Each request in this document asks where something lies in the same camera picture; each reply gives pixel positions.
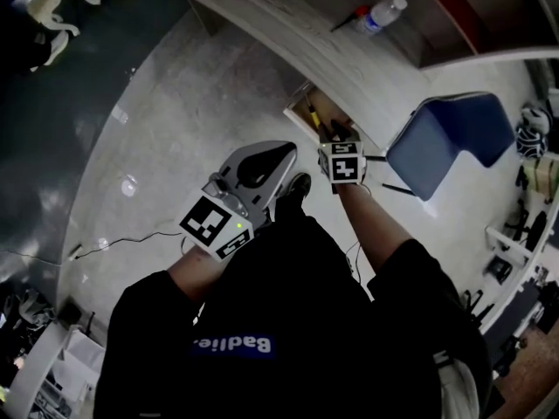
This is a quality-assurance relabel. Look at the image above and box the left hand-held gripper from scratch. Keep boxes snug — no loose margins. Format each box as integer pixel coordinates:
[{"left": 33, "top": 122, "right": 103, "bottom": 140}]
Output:
[{"left": 177, "top": 141, "right": 299, "bottom": 264}]

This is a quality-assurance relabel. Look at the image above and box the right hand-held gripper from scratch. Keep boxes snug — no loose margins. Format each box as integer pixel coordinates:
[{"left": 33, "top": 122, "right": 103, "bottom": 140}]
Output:
[{"left": 317, "top": 119, "right": 368, "bottom": 187}]

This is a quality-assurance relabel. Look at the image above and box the wooden desk drawer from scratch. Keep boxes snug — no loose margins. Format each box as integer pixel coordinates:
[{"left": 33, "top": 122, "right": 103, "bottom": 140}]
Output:
[{"left": 282, "top": 83, "right": 355, "bottom": 146}]

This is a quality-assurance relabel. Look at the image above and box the person's left forearm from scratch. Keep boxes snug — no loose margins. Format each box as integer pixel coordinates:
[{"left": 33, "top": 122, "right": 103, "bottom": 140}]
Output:
[{"left": 165, "top": 246, "right": 228, "bottom": 305}]

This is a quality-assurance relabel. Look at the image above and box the person's right forearm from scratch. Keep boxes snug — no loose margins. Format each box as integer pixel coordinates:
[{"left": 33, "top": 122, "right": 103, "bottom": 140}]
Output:
[{"left": 338, "top": 182, "right": 416, "bottom": 274}]

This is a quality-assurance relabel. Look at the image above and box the person's black shoe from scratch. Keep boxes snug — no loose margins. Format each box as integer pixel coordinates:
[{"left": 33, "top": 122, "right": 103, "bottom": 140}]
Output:
[{"left": 279, "top": 172, "right": 313, "bottom": 200}]

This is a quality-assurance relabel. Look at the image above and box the blue upholstered chair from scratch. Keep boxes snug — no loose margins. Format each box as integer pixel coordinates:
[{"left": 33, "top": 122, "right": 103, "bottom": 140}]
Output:
[{"left": 382, "top": 92, "right": 516, "bottom": 203}]

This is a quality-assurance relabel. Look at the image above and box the person's black clothing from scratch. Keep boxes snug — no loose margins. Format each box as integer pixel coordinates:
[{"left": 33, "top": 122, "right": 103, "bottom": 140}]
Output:
[{"left": 93, "top": 189, "right": 493, "bottom": 419}]

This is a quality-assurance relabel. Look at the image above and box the grey wooden desk with hutch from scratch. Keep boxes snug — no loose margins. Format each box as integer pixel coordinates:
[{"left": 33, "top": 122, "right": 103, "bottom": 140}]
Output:
[{"left": 150, "top": 0, "right": 559, "bottom": 148}]

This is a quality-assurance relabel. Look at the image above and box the clear plastic water bottle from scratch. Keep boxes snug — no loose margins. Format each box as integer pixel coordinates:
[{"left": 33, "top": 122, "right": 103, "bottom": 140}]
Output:
[{"left": 355, "top": 0, "right": 409, "bottom": 37}]

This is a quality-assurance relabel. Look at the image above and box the black white striped bag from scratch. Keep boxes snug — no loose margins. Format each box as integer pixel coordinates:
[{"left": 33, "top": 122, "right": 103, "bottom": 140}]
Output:
[{"left": 516, "top": 106, "right": 552, "bottom": 159}]

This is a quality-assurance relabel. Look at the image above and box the black office chair base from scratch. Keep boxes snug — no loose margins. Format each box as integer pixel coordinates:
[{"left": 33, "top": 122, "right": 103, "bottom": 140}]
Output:
[{"left": 462, "top": 289, "right": 494, "bottom": 322}]

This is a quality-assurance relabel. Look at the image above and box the long white curved desk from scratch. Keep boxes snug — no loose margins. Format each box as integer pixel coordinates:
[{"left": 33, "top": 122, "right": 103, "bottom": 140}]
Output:
[{"left": 480, "top": 189, "right": 559, "bottom": 335}]

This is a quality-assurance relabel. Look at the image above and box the white curved table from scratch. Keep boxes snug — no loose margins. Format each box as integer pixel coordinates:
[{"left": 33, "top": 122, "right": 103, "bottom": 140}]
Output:
[{"left": 8, "top": 320, "right": 106, "bottom": 419}]

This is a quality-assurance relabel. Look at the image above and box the red-handled black tool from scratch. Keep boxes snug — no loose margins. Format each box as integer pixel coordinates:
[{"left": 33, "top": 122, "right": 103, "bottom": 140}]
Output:
[{"left": 330, "top": 5, "right": 369, "bottom": 33}]

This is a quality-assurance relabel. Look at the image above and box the black floor cable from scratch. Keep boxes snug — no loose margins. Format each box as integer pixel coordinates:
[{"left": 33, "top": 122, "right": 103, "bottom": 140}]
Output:
[{"left": 73, "top": 231, "right": 183, "bottom": 261}]

